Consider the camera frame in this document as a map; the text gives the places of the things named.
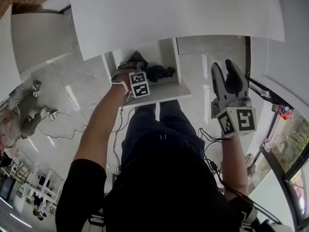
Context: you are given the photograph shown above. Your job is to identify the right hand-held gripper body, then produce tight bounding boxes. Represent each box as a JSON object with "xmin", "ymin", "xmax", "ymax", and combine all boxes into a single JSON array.
[{"xmin": 211, "ymin": 96, "xmax": 257, "ymax": 139}]

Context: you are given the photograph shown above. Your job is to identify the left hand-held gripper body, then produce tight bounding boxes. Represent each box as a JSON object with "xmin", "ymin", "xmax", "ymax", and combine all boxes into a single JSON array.
[{"xmin": 111, "ymin": 63, "xmax": 151, "ymax": 99}]

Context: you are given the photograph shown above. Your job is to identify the white drawer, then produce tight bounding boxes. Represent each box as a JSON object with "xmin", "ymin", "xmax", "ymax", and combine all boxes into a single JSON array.
[{"xmin": 101, "ymin": 38, "xmax": 193, "ymax": 107}]

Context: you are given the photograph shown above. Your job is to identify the person's left forearm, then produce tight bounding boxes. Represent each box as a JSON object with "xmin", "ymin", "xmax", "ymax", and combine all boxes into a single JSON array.
[{"xmin": 73, "ymin": 82, "xmax": 132, "ymax": 165}]

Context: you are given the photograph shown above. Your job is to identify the person's right forearm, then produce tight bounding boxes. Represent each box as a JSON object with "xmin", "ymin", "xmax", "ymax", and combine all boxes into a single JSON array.
[{"xmin": 221, "ymin": 135, "xmax": 249, "ymax": 200}]

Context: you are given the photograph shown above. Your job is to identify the person's left hand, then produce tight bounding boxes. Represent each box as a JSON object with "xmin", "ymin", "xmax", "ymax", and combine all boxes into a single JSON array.
[{"xmin": 114, "ymin": 72, "xmax": 132, "ymax": 86}]

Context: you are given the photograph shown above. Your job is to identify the black grey bar fixture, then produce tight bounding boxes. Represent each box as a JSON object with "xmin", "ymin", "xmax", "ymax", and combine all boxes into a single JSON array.
[{"xmin": 248, "ymin": 77, "xmax": 290, "ymax": 106}]

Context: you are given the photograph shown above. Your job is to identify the red white packet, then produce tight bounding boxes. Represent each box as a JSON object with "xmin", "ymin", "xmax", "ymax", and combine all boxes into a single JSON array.
[
  {"xmin": 277, "ymin": 105, "xmax": 296, "ymax": 121},
  {"xmin": 262, "ymin": 138, "xmax": 274, "ymax": 153}
]

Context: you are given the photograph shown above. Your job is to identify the person's dark trousers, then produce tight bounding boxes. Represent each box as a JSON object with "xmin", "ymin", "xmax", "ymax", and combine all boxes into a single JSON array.
[{"xmin": 120, "ymin": 100, "xmax": 206, "ymax": 169}]

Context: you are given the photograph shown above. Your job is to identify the grey shoe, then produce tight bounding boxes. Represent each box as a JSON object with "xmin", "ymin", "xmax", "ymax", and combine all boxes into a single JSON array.
[{"xmin": 244, "ymin": 153, "xmax": 257, "ymax": 178}]

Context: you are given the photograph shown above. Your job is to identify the black framed glass door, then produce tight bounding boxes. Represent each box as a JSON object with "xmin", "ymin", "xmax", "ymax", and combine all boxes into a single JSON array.
[{"xmin": 259, "ymin": 105, "xmax": 309, "ymax": 229}]

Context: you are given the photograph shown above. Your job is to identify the plain white side table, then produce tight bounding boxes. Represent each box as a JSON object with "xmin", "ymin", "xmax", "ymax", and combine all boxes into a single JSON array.
[{"xmin": 0, "ymin": 5, "xmax": 83, "ymax": 103}]

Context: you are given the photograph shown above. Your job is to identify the person's black t-shirt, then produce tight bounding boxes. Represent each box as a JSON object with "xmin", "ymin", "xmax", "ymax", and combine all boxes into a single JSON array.
[{"xmin": 55, "ymin": 129, "xmax": 244, "ymax": 232}]

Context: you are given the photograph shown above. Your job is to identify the white wrist strap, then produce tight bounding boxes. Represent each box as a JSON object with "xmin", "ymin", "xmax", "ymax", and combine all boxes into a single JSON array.
[{"xmin": 111, "ymin": 79, "xmax": 132, "ymax": 95}]

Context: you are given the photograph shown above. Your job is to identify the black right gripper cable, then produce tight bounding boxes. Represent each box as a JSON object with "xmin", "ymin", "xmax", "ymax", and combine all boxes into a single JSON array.
[{"xmin": 197, "ymin": 127, "xmax": 244, "ymax": 203}]

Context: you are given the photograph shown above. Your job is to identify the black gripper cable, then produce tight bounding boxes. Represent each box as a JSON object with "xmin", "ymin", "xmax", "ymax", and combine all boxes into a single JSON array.
[
  {"xmin": 197, "ymin": 127, "xmax": 244, "ymax": 203},
  {"xmin": 112, "ymin": 90, "xmax": 136, "ymax": 178}
]

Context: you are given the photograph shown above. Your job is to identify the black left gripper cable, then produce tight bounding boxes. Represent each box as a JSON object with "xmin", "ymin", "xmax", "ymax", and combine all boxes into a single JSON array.
[{"xmin": 112, "ymin": 90, "xmax": 136, "ymax": 178}]

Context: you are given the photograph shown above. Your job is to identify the light floor cable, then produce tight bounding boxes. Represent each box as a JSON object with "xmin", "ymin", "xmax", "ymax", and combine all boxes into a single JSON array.
[{"xmin": 36, "ymin": 102, "xmax": 98, "ymax": 140}]

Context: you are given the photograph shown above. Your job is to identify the grey white harness strap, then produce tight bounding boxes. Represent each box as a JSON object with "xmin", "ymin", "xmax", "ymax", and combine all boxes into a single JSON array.
[
  {"xmin": 240, "ymin": 205, "xmax": 260, "ymax": 232},
  {"xmin": 87, "ymin": 208, "xmax": 106, "ymax": 232}
]

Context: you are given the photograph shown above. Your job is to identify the white frame table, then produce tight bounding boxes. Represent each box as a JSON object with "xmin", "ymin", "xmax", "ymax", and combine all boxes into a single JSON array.
[{"xmin": 14, "ymin": 168, "xmax": 65, "ymax": 215}]

